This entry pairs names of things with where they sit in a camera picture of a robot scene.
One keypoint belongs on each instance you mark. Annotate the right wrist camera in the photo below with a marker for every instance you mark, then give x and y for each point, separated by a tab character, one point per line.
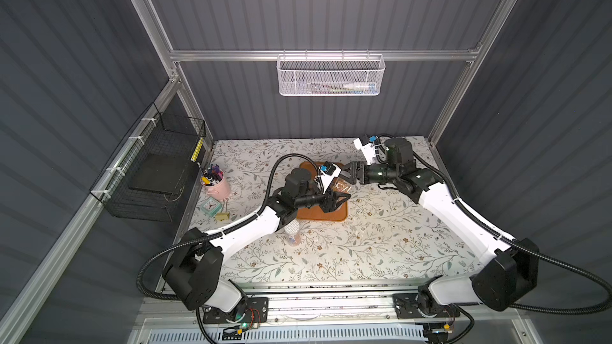
368	146

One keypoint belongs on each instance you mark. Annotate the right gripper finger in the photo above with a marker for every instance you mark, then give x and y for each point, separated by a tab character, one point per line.
354	166
352	177

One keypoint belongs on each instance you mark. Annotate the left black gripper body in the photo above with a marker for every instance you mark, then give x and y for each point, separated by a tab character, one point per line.
327	199

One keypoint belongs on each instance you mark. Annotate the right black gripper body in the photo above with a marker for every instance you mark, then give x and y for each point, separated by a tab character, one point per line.
361	172

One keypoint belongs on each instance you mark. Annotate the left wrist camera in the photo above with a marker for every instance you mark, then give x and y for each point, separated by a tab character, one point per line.
328	172

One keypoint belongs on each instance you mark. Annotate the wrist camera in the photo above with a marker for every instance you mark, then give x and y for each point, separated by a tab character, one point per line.
328	172
368	146

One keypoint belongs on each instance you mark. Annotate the clear candy jar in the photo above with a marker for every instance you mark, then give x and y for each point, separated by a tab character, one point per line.
341	186
293	235

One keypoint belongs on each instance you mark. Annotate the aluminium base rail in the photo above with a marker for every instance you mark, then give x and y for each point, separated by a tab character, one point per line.
337	302

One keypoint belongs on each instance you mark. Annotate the pink pen cup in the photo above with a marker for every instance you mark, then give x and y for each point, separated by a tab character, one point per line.
215	183

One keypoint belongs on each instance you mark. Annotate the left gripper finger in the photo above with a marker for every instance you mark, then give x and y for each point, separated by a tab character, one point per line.
334	203
331	190

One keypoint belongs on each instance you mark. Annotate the white wire mesh basket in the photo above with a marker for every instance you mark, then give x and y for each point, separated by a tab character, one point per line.
323	75

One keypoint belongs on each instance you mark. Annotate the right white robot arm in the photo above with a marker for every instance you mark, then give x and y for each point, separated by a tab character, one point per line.
507	273

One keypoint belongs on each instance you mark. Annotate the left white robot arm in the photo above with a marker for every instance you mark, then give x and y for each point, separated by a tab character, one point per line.
193	272

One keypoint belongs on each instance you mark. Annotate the yellow marker pen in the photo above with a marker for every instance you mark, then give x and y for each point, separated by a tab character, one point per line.
197	149

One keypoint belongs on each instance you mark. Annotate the white pen in basket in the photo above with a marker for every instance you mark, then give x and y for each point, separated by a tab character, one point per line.
365	87

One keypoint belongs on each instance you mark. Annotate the black wire basket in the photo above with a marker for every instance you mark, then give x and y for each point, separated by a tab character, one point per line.
152	176

